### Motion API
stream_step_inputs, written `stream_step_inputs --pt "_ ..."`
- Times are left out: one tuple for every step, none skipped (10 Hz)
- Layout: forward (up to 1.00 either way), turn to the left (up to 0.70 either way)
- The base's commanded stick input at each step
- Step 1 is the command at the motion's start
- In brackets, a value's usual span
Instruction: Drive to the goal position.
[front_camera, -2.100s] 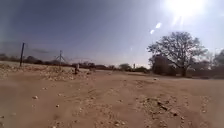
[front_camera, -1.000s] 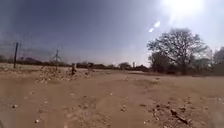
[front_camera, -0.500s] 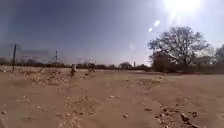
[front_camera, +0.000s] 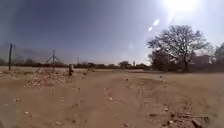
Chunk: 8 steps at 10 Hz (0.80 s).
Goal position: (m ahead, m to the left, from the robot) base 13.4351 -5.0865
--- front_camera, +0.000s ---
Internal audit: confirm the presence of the row of distant trees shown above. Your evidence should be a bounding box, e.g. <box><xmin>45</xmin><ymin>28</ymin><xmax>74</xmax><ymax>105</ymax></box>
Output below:
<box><xmin>0</xmin><ymin>58</ymin><xmax>151</xmax><ymax>71</ymax></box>

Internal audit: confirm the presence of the dark wooden pole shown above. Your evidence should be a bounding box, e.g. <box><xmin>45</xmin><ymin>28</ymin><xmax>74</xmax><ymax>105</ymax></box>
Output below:
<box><xmin>7</xmin><ymin>43</ymin><xmax>16</xmax><ymax>72</ymax></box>

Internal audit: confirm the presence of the short dark stump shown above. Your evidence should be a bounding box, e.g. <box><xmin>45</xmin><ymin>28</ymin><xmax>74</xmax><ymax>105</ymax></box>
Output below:
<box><xmin>68</xmin><ymin>63</ymin><xmax>75</xmax><ymax>77</ymax></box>

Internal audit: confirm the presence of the dark bushy tree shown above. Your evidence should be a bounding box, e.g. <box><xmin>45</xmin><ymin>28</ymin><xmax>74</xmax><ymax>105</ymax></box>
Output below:
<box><xmin>148</xmin><ymin>49</ymin><xmax>174</xmax><ymax>72</ymax></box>

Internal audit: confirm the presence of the strip of pale stone rubble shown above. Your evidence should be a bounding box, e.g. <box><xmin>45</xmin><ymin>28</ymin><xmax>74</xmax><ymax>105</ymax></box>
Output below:
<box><xmin>0</xmin><ymin>69</ymin><xmax>90</xmax><ymax>90</ymax></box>

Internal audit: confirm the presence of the braced metal post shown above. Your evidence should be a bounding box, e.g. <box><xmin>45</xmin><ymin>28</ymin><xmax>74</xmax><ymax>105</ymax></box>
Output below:
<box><xmin>43</xmin><ymin>49</ymin><xmax>64</xmax><ymax>72</ymax></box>

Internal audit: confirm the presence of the large bare tree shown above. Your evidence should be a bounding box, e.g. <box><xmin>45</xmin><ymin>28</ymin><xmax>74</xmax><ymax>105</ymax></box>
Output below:
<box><xmin>146</xmin><ymin>24</ymin><xmax>211</xmax><ymax>73</ymax></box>

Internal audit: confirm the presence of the brown dirt ground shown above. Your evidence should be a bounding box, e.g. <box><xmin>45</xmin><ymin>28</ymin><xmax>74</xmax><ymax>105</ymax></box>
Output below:
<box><xmin>0</xmin><ymin>65</ymin><xmax>224</xmax><ymax>128</ymax></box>

